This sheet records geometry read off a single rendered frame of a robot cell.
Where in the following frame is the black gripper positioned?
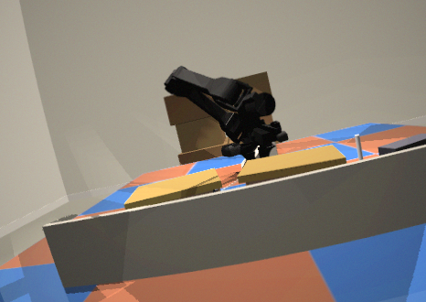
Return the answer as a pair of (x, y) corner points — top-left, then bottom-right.
(221, 117), (289, 161)

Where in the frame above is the beige flat panel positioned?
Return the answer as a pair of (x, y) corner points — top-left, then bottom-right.
(43, 145), (426, 287)

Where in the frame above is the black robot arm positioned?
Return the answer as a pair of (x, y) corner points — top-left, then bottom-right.
(165, 66), (282, 146)

